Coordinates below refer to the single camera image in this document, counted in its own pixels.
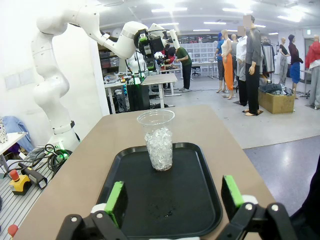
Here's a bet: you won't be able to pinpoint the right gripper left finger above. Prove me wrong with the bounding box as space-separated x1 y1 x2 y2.
55 180 130 240

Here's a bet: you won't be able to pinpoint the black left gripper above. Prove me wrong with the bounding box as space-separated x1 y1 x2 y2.
134 28 167 72

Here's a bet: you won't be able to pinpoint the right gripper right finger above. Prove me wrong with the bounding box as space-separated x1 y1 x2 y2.
217 174 300 240

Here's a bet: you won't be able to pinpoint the tall clear plastic cup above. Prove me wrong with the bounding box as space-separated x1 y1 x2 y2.
136 109 176 172

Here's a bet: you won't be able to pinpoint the brown top standing desk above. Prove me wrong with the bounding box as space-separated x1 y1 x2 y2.
141 73 182 108

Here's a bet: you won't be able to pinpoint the person in red shirt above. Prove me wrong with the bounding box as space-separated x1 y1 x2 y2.
163 47 177 66

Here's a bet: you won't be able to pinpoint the person in green shirt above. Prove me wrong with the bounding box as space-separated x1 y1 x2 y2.
172 46 193 93

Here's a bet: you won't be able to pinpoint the black computer tower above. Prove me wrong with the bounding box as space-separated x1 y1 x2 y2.
126 83 151 112

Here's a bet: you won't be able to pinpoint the shelf with boxes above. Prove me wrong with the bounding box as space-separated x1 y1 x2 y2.
98 44 121 76

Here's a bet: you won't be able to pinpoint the cluttered white work desk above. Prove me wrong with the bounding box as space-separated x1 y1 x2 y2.
103 74 141 115

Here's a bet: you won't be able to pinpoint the black plastic serving tray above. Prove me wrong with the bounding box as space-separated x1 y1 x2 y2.
96 142 224 238

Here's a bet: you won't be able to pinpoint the shelving with storage bins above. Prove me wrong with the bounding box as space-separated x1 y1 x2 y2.
178 41 220 76

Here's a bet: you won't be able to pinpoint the mannequin white top orange trousers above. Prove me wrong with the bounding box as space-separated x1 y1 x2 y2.
219 29 237 100

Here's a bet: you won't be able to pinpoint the person in black sweater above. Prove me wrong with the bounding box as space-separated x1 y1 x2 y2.
289 154 320 240

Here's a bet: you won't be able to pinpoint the grey black handheld tool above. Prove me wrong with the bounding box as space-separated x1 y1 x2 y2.
17 162 49 190

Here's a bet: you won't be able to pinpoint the mannequin white shirt black trousers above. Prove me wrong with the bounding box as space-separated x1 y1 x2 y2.
235 26 250 107

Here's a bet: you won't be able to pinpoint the yellow emergency stop box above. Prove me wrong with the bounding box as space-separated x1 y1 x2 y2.
8 169 33 196

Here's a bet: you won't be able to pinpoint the cardboard box of clothes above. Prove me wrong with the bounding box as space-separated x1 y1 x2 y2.
258 82 296 115

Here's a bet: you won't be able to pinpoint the grey aluminium profile platform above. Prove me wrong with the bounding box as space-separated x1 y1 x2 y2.
0 154 63 240

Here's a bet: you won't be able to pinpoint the mannequin grey shirt black trousers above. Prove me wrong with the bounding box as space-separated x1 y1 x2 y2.
243 14 263 117

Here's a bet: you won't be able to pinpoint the red round button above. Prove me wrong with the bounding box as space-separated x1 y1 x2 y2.
6 224 20 237

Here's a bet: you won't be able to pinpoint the clothes rack with garments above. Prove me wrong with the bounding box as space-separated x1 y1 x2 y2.
259 41 276 76

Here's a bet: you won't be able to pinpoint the small white table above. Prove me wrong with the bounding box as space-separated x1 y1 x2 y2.
0 131 28 176

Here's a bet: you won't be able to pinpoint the light blue jacket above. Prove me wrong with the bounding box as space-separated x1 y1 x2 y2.
1 115 35 153

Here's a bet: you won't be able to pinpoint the mannequin black top grey trousers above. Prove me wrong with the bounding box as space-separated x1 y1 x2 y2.
277 36 291 86

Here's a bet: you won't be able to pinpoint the polka dot bag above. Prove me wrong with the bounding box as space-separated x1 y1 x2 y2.
0 117 8 145

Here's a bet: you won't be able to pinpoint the mannequin dark top blue skirt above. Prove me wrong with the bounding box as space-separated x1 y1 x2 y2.
287 34 305 100

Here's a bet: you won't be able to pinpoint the mannequin red jacket grey trousers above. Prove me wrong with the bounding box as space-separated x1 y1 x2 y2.
305 34 320 110

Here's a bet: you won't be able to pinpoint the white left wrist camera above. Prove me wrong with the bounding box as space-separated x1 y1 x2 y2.
147 22 181 50

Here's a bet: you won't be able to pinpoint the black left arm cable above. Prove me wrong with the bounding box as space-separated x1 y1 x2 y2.
98 28 120 43

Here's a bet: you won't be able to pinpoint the black cable bundle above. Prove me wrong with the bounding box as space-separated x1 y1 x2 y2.
32 143 73 173

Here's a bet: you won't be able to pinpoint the white wall sheet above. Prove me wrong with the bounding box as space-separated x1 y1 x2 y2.
3 72 21 91
19 67 36 86

